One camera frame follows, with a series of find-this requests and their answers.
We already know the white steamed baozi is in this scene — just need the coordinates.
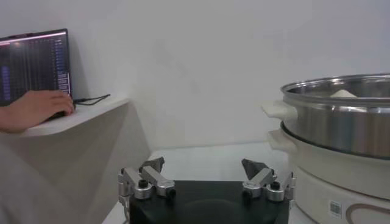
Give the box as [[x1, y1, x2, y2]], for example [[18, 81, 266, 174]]
[[330, 89, 358, 99]]

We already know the black laptop charging cable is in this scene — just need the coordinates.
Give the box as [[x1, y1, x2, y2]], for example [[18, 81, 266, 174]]
[[72, 93, 111, 107]]

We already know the white side table with mouse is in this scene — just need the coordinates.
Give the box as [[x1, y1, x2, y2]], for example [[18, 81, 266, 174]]
[[0, 97, 152, 224]]

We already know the black laptop with dark screen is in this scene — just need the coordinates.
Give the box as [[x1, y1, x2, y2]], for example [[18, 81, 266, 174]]
[[0, 29, 73, 107]]

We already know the person's bare forearm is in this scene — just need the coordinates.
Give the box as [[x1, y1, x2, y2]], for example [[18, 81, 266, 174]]
[[0, 106, 12, 133]]

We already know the cream electric cooking pot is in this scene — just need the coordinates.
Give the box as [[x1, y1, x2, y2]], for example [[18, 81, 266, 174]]
[[267, 129, 390, 224]]

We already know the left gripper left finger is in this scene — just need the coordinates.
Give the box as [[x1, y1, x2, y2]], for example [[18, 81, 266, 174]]
[[118, 156, 177, 200]]

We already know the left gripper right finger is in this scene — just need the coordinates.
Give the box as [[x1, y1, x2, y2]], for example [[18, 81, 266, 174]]
[[241, 158, 297, 203]]

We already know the person's bare hand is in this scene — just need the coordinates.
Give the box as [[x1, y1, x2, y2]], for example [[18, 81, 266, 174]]
[[7, 90, 76, 133]]

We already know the steel perforated steamer basket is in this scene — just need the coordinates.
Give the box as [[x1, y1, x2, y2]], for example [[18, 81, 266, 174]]
[[261, 72, 390, 161]]

